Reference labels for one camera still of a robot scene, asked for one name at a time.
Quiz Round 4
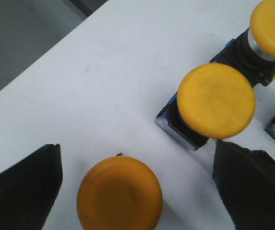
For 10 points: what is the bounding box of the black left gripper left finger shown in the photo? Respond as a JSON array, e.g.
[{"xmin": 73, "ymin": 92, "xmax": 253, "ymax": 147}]
[{"xmin": 0, "ymin": 144, "xmax": 63, "ymax": 230}]

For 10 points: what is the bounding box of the yellow mushroom push button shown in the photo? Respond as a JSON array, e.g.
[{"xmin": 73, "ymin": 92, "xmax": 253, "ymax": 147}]
[
  {"xmin": 77, "ymin": 154, "xmax": 163, "ymax": 230},
  {"xmin": 211, "ymin": 0, "xmax": 275, "ymax": 86},
  {"xmin": 155, "ymin": 63, "xmax": 256, "ymax": 150}
]

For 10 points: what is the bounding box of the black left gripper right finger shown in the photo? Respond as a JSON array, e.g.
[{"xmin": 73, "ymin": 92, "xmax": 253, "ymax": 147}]
[{"xmin": 213, "ymin": 140, "xmax": 275, "ymax": 230}]

